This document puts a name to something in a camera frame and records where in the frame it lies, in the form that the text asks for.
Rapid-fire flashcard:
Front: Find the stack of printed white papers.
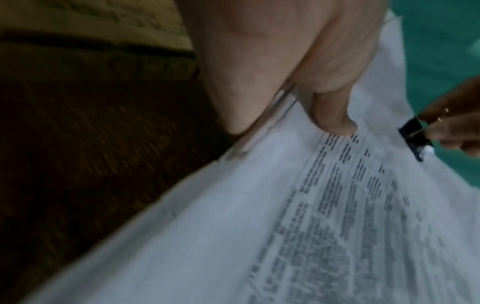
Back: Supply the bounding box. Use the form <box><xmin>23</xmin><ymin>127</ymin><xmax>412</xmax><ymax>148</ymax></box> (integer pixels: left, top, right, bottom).
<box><xmin>20</xmin><ymin>10</ymin><xmax>480</xmax><ymax>304</ymax></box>

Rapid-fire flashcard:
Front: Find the black binder clip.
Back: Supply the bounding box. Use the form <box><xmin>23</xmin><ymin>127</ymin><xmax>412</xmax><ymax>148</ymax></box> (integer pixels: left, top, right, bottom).
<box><xmin>398</xmin><ymin>108</ymin><xmax>450</xmax><ymax>163</ymax></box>

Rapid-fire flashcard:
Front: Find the person's left hand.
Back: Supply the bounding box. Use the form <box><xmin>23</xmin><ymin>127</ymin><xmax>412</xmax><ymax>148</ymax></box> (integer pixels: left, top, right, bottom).
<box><xmin>173</xmin><ymin>0</ymin><xmax>387</xmax><ymax>137</ymax></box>

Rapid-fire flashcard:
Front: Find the person's right hand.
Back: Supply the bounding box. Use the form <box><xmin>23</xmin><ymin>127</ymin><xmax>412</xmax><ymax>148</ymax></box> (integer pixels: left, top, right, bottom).
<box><xmin>417</xmin><ymin>75</ymin><xmax>480</xmax><ymax>158</ymax></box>

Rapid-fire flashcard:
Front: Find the tan printed cardboard sheet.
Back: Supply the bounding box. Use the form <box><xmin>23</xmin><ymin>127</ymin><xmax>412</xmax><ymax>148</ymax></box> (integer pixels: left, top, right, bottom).
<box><xmin>0</xmin><ymin>0</ymin><xmax>196</xmax><ymax>53</ymax></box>

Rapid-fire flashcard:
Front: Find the brown woven mat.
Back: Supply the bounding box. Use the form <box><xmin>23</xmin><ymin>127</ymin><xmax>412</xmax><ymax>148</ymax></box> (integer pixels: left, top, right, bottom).
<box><xmin>0</xmin><ymin>31</ymin><xmax>241</xmax><ymax>304</ymax></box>

